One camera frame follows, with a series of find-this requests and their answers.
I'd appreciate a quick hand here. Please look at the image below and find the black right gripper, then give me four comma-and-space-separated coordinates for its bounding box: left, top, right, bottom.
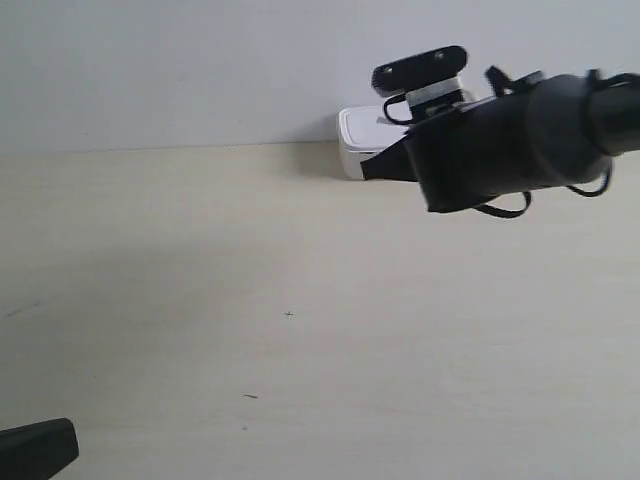
360, 73, 612, 213

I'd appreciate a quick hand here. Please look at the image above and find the white lidded plastic container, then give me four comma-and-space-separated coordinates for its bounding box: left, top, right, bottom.
337, 106, 407, 181

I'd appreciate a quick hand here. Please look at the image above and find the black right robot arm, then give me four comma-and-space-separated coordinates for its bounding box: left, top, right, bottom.
361, 69, 639, 219

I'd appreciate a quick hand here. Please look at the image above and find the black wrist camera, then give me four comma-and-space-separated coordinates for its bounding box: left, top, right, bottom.
371, 45, 470, 126

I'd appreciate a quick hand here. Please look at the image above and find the black camera cable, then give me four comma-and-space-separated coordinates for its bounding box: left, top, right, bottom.
382, 64, 640, 220

